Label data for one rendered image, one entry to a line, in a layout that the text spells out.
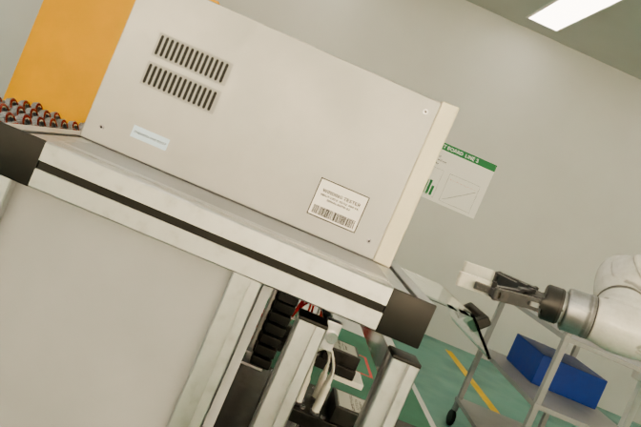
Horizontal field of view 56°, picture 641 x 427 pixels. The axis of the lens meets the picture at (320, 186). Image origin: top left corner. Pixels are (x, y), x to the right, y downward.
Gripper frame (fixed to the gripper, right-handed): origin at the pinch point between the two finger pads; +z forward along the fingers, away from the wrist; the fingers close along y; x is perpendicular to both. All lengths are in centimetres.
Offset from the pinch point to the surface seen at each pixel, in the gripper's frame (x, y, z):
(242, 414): -26, -44, 25
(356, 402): -11, -55, 7
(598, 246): -30, 550, -106
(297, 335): 4, -78, 11
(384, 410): -2, -74, 2
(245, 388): -27, -35, 29
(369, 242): 12, -64, 10
